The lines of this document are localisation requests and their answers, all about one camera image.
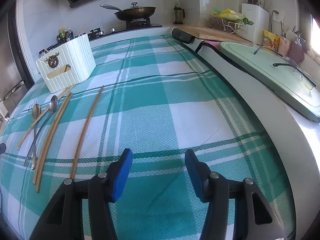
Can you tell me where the pink mat with black trim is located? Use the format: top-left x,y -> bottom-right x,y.
196,39 -> 220,53

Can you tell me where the black gas stove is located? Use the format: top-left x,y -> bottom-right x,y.
82,17 -> 163,40

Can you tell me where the purple bottle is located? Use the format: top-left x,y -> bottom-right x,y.
287,34 -> 305,65

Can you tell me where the wooden cutting board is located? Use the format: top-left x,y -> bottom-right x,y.
176,25 -> 253,43

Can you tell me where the white wall socket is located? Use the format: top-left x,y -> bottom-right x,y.
271,10 -> 285,22

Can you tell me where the black wok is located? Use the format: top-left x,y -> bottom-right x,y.
100,4 -> 157,22

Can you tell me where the glass wok lid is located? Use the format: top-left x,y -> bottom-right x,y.
122,2 -> 150,13

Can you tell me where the small steel spoon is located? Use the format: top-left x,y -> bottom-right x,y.
31,103 -> 42,170

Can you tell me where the yellow plastic bag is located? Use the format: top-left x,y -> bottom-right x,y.
212,9 -> 244,22

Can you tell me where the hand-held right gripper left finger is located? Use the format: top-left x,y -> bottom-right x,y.
29,148 -> 133,240

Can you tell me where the glass jar with black handle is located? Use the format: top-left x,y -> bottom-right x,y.
173,5 -> 185,25

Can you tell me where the row of spice jars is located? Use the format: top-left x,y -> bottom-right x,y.
38,28 -> 105,56

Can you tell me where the yellow snack packet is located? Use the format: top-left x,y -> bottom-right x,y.
263,30 -> 280,49

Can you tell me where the black padded roll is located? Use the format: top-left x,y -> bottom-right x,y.
171,28 -> 195,44

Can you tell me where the white ribbed utensil holder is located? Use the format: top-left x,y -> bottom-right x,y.
36,34 -> 97,94

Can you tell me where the grey refrigerator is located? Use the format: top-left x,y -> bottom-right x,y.
0,5 -> 34,120

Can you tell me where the large steel spoon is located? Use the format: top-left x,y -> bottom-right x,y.
24,95 -> 59,167

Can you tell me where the teal plaid tablecloth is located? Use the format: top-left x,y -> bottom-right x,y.
0,34 -> 297,240

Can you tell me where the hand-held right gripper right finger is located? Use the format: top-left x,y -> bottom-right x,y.
184,149 -> 288,240

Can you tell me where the white knife block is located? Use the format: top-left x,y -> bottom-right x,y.
241,2 -> 270,43

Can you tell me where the pink container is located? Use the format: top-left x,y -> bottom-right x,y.
278,36 -> 292,55

